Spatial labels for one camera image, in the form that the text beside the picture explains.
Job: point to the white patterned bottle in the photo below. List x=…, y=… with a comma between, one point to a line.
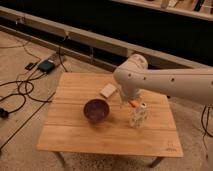
x=138, y=115

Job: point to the purple bowl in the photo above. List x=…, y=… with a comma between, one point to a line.
x=96, y=110

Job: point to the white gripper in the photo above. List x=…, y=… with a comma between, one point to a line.
x=129, y=95

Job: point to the black power adapter box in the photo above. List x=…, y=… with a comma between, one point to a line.
x=46, y=66

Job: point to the white sponge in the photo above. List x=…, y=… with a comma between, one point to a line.
x=108, y=90

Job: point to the black plug on floor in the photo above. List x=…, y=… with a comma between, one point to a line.
x=4, y=114

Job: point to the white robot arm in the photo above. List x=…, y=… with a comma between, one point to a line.
x=191, y=84

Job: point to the wooden table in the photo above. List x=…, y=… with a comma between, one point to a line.
x=67, y=130

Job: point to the small black device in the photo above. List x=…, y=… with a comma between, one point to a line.
x=30, y=66

